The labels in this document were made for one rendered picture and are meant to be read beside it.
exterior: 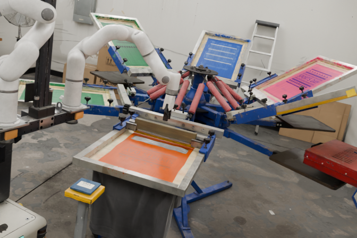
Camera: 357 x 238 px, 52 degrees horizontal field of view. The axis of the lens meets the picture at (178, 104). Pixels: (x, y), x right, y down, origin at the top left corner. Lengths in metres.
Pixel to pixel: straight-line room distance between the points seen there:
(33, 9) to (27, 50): 0.17
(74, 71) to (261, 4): 4.57
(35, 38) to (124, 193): 0.87
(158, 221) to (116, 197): 0.25
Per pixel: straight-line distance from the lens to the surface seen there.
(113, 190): 1.96
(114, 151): 2.07
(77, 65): 2.05
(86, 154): 1.93
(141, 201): 1.93
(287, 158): 2.54
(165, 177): 1.87
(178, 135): 2.26
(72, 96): 2.10
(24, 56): 1.67
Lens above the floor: 1.81
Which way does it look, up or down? 15 degrees down
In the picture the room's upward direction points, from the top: 11 degrees clockwise
